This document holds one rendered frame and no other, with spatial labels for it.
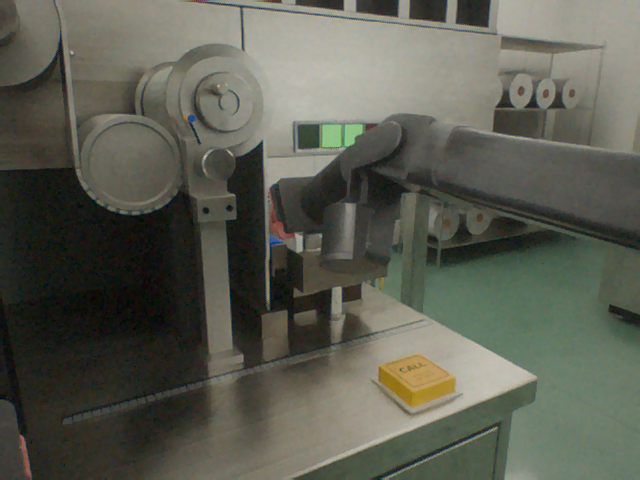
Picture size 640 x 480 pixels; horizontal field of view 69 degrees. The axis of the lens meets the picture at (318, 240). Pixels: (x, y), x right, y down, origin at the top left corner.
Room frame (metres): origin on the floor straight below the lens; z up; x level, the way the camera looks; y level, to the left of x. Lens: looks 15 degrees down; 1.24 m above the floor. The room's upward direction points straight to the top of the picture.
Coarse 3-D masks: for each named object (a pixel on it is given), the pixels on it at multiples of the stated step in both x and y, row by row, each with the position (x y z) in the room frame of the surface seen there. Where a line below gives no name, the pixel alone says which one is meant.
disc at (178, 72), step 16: (208, 48) 0.64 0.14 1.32; (224, 48) 0.65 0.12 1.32; (176, 64) 0.62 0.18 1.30; (192, 64) 0.63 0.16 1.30; (256, 64) 0.67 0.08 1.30; (176, 80) 0.62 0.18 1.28; (176, 96) 0.62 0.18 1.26; (272, 96) 0.68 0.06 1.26; (176, 112) 0.62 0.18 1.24; (272, 112) 0.68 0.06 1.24; (176, 128) 0.62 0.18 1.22; (240, 144) 0.66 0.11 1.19; (256, 144) 0.67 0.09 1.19
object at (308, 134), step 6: (300, 126) 1.06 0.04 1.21; (306, 126) 1.07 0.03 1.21; (312, 126) 1.08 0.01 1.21; (318, 126) 1.09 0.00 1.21; (300, 132) 1.06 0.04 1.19; (306, 132) 1.07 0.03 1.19; (312, 132) 1.08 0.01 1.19; (318, 132) 1.09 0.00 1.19; (300, 138) 1.06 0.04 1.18; (306, 138) 1.07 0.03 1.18; (312, 138) 1.08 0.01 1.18; (318, 138) 1.09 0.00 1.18; (300, 144) 1.06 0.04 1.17; (306, 144) 1.07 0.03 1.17; (312, 144) 1.08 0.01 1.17; (318, 144) 1.09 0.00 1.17
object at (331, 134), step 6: (324, 126) 1.09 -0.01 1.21; (330, 126) 1.10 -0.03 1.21; (336, 126) 1.11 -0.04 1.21; (324, 132) 1.09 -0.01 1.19; (330, 132) 1.10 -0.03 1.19; (336, 132) 1.11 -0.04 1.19; (324, 138) 1.09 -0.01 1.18; (330, 138) 1.10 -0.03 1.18; (336, 138) 1.11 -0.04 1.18; (324, 144) 1.09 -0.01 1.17; (330, 144) 1.10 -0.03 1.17; (336, 144) 1.11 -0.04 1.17
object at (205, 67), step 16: (208, 64) 0.63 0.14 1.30; (224, 64) 0.64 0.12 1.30; (240, 64) 0.65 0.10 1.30; (192, 80) 0.62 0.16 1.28; (256, 80) 0.67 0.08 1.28; (192, 96) 0.62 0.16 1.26; (256, 96) 0.67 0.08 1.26; (192, 112) 0.62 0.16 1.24; (256, 112) 0.66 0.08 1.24; (208, 128) 0.63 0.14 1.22; (256, 128) 0.66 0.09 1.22
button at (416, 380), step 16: (384, 368) 0.53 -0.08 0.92; (400, 368) 0.53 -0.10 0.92; (416, 368) 0.53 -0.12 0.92; (432, 368) 0.53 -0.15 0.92; (384, 384) 0.52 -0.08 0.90; (400, 384) 0.50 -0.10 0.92; (416, 384) 0.49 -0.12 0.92; (432, 384) 0.49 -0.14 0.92; (448, 384) 0.50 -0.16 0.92; (416, 400) 0.48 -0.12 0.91; (432, 400) 0.49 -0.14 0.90
